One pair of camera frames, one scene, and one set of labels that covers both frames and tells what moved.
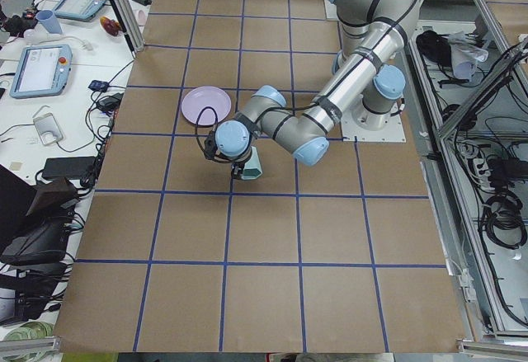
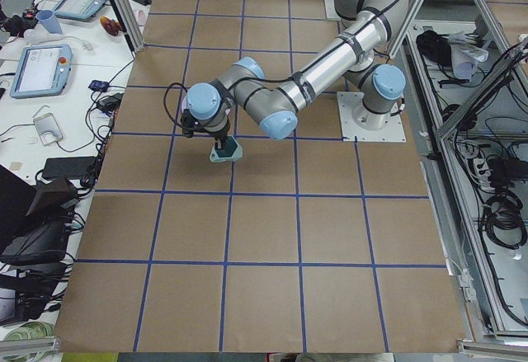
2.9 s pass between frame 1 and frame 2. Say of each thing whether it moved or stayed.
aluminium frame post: stayed
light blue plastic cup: stayed
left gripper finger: moved
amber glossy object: stayed
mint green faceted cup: moved
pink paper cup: stayed
